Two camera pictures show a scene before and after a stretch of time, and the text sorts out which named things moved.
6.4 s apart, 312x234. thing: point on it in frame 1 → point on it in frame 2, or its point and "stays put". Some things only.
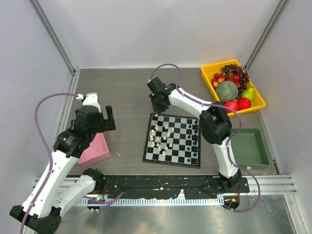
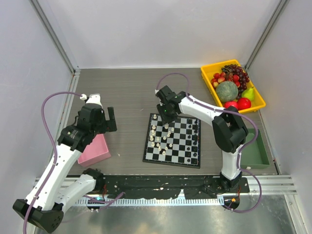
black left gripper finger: (109, 112) stays put
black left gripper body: (103, 125) stays put
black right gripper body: (157, 106) → (166, 116)
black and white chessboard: (173, 140) stays put
